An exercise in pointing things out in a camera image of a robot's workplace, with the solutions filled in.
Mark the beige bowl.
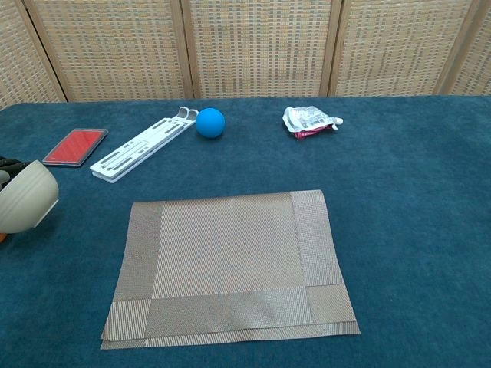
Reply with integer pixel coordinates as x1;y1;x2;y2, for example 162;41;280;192
0;159;60;235

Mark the brown woven placemat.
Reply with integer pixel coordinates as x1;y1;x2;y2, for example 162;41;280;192
100;189;361;350

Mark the blue felt table cover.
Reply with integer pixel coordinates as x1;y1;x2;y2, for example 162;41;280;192
0;94;491;368

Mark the woven bamboo screen panel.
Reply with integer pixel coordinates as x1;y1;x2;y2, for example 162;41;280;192
0;0;68;110
180;0;342;100
435;0;491;97
22;0;195;103
328;0;483;97

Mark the white folding stand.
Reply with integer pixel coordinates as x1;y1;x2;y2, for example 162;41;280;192
89;107;199;185

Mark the red card in clear case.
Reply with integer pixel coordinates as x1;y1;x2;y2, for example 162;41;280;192
41;128;109;168

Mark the blue ball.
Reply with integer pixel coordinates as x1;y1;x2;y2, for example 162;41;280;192
195;107;226;140

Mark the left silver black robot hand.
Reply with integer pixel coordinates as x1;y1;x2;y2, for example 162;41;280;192
0;155;31;191

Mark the crumpled white spout pouch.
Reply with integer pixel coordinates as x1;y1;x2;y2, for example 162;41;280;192
282;105;344;142

